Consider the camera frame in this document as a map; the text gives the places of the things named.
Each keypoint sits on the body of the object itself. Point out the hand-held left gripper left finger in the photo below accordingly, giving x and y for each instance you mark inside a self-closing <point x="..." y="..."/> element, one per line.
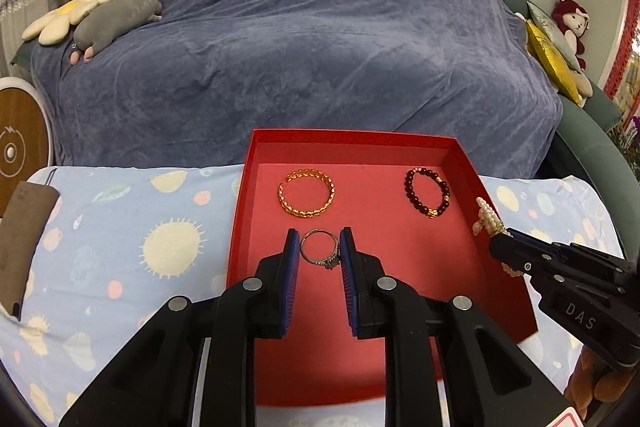
<point x="292" y="287"/>

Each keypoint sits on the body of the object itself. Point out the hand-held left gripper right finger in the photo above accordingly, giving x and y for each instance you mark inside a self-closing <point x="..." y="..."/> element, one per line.
<point x="348" y="287"/>

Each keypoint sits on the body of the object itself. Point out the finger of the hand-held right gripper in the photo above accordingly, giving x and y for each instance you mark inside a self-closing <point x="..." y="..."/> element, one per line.
<point x="520" y="257"/>
<point x="575" y="254"/>

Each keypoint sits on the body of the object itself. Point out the red cardboard box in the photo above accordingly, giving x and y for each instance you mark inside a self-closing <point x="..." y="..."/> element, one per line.
<point x="400" y="257"/>

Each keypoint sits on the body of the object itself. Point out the person's right hand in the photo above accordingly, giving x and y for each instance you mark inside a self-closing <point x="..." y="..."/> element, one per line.
<point x="595" y="387"/>

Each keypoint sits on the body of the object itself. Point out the pink white card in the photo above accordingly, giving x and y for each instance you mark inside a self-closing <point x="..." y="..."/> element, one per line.
<point x="565" y="421"/>

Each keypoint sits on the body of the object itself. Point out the green sofa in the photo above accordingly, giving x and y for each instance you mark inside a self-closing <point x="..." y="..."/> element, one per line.
<point x="590" y="142"/>

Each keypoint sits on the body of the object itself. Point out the purple flower plant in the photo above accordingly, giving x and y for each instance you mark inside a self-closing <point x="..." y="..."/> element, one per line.
<point x="627" y="142"/>

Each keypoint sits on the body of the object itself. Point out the gold cushion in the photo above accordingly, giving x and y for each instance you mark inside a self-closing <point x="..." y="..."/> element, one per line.
<point x="547" y="57"/>

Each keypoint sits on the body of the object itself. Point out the red hanging decoration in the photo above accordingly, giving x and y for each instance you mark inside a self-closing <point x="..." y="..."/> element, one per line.
<point x="620" y="57"/>

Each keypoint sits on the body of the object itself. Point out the silver cushion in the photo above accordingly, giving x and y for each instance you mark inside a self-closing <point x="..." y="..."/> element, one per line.
<point x="550" y="29"/>

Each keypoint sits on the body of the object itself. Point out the red monkey plush toy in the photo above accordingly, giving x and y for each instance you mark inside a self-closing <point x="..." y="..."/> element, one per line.
<point x="572" y="24"/>

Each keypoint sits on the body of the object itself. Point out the blue-covered sofa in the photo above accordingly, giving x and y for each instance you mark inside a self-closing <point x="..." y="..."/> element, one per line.
<point x="300" y="32"/>

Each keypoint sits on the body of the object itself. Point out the brown notebook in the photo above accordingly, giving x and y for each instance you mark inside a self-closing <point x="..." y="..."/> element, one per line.
<point x="25" y="237"/>

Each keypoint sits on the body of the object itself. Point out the round white wooden device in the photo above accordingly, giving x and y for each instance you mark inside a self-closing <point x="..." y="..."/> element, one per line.
<point x="20" y="122"/>

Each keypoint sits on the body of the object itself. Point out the grey plush toy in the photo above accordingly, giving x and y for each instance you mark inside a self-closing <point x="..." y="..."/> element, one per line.
<point x="115" y="14"/>

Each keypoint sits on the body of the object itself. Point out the flower shaped pillow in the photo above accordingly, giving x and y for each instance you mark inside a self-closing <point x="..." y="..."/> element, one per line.
<point x="55" y="19"/>

